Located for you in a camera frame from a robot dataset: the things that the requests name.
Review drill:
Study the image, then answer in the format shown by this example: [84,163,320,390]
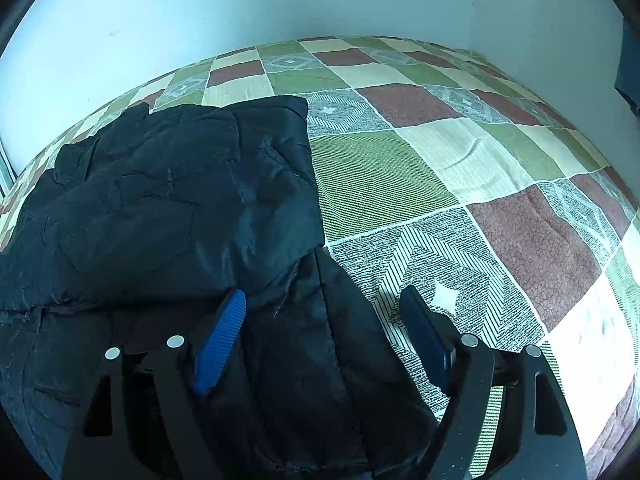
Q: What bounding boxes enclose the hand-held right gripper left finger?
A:
[60,287,248,480]

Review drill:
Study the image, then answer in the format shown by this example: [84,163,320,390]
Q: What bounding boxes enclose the blue striped cloth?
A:
[614,15,640,111]

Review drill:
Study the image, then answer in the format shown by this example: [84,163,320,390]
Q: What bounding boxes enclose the black puffer jacket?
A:
[0,95,441,480]

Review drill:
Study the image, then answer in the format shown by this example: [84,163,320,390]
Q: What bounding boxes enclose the checkered bed sheet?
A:
[0,35,640,480]

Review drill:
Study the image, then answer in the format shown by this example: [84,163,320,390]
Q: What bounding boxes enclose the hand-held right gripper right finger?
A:
[400,285,588,480]

